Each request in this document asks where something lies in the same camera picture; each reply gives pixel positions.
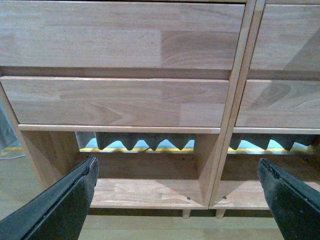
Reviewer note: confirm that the upper right wooden drawer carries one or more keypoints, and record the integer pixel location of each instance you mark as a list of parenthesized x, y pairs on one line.
[(288, 39)]

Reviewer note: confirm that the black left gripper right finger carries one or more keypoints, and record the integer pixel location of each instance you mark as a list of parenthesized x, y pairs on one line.
[(294, 205)]

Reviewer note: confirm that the lower left wooden drawer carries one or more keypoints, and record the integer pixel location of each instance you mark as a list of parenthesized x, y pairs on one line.
[(136, 102)]

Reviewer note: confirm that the lower right wooden drawer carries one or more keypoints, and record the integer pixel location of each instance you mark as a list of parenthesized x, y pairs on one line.
[(280, 104)]

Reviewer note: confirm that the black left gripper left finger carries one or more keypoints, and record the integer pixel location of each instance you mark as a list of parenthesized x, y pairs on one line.
[(59, 212)]

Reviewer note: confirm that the upper left wooden drawer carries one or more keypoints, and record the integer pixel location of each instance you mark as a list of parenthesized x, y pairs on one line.
[(92, 34)]

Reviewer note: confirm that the wooden shelf cabinet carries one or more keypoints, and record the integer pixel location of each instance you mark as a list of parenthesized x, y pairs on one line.
[(237, 186), (165, 178)]

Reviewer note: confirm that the wooden drawer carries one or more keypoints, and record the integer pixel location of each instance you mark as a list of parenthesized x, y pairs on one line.
[(92, 34), (280, 104), (136, 102), (288, 39)]

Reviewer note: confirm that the left wooden shelf cabinet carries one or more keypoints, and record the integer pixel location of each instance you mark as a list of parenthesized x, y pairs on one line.
[(165, 178)]

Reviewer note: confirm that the right wooden shelf cabinet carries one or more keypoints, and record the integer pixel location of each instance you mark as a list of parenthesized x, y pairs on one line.
[(237, 186)]

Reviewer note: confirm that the grey acoustic foam panel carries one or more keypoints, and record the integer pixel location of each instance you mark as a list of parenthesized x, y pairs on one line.
[(180, 140)]

